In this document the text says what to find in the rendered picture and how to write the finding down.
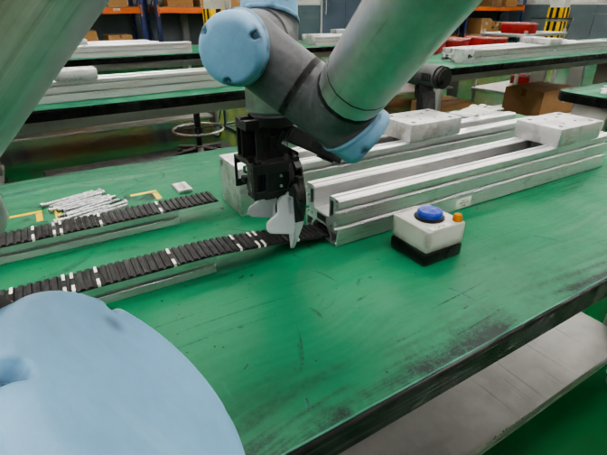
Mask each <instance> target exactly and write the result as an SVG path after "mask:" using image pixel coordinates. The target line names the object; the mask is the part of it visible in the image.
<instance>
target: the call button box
mask: <svg viewBox="0 0 607 455"><path fill-rule="evenodd" d="M417 209H418V208H415V209H410V210H407V211H403V212H399V213H397V214H395V215H394V221H393V230H392V233H393V235H392V237H391V245H392V246H393V247H394V248H395V249H397V250H398V251H400V252H402V253H403V254H405V255H407V256H408V257H410V258H412V259H413V260H415V261H416V262H418V263H419V264H420V265H422V266H427V265H431V264H433V263H436V262H439V261H442V260H444V259H446V258H449V257H451V256H454V255H459V254H460V251H461V245H462V244H461V243H460V242H462V235H463V231H464V226H465V222H464V221H462V222H454V221H453V215H450V214H448V213H446V212H444V213H443V217H442V218H441V219H437V220H428V219H423V218H420V217H418V216H417V214H416V212H417Z"/></svg>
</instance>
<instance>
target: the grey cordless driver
mask: <svg viewBox="0 0 607 455"><path fill-rule="evenodd" d="M451 80H452V71H451V69H450V68H449V67H445V66H443V65H436V64H429V63H425V64H424V65H423V66H422V67H421V69H420V70H419V71H418V72H417V73H416V74H415V75H414V76H413V77H412V78H411V79H410V80H409V81H408V82H407V83H411V84H413V85H415V98H416V110H422V109H427V108H429V109H433V110H435V92H434V88H437V89H444V88H446V87H447V86H448V85H449V84H450V82H451Z"/></svg>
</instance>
